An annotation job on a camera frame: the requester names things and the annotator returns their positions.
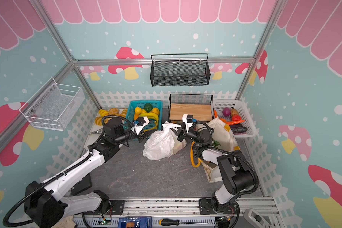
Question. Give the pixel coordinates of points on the teal plastic fruit basket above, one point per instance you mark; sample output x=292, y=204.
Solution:
x=154, y=117

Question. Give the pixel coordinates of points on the white canvas tote bag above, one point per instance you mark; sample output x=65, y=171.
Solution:
x=223, y=138

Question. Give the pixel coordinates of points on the bread loaf pile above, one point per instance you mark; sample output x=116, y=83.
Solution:
x=112, y=111

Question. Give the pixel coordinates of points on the black orange screwdriver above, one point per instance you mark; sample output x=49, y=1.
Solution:
x=175, y=222

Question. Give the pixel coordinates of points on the orange carrot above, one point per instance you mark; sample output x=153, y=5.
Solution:
x=234, y=122

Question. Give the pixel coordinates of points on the white bread tray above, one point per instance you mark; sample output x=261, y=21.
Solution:
x=95, y=131

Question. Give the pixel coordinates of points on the black mesh wooden shelf rack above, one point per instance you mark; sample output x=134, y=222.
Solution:
x=199, y=105

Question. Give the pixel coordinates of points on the purple onion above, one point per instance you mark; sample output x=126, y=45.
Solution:
x=226, y=112

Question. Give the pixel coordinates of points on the dark eggplant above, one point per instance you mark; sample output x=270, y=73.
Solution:
x=239, y=130

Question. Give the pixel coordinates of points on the brown potato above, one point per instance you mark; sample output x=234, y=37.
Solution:
x=234, y=112

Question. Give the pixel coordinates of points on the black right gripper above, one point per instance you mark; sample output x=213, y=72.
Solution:
x=181, y=134

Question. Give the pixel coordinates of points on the white plastic vegetable basket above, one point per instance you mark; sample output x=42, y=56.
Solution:
x=220, y=104

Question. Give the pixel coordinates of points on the green avocado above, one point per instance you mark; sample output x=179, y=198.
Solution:
x=148, y=107

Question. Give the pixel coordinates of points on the beige cloth rag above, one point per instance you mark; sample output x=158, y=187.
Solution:
x=66, y=223

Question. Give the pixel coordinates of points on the black wall mesh basket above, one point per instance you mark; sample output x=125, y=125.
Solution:
x=187, y=69

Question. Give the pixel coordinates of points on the white plastic grocery bag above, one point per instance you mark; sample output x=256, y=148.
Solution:
x=163, y=144

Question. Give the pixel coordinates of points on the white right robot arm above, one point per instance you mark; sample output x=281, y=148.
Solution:
x=238, y=178

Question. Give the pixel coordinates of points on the blue box on rail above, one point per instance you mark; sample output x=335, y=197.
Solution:
x=135, y=222

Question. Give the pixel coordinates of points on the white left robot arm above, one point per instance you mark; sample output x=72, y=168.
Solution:
x=45, y=203

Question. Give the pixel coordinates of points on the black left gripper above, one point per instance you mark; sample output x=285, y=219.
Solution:
x=141, y=137

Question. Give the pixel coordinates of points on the red pepper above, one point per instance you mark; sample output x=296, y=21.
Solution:
x=236, y=118

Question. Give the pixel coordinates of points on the white wall wire basket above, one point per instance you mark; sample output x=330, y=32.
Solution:
x=54, y=106

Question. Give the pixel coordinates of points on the yellow lemon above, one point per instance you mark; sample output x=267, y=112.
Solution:
x=138, y=110

